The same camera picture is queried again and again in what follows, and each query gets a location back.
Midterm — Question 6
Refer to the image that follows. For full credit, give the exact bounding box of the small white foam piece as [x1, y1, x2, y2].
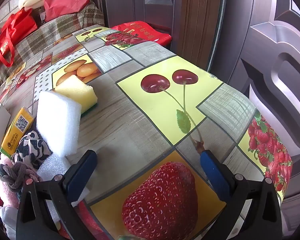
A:
[36, 153, 91, 224]

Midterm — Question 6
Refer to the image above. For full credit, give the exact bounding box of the black white patterned cloth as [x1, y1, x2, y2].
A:
[11, 131, 52, 170]

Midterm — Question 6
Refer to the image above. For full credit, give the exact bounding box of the large white foam block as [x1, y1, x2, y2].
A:
[36, 91, 82, 157]

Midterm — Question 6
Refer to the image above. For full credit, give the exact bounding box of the grey pink braided rope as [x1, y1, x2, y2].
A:
[0, 161, 41, 193]

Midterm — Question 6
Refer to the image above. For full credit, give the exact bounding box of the pink fluffy plush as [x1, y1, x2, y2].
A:
[0, 154, 19, 209]

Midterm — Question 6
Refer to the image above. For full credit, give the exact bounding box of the yellow tissue pack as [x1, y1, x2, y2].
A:
[0, 107, 34, 157]

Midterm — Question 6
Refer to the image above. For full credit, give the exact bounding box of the yellow green scrub sponge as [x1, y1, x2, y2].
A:
[55, 75, 98, 114]

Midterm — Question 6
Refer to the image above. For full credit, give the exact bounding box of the fruit print tablecloth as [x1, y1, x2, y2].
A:
[0, 25, 292, 239]

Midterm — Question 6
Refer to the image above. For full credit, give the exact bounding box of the red tote bag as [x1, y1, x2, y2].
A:
[0, 7, 38, 67]

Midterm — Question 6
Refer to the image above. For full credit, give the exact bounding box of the red bag on floor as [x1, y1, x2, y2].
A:
[112, 21, 172, 46]

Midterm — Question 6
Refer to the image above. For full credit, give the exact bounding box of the plaid blanket cushion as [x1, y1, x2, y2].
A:
[0, 2, 104, 84]

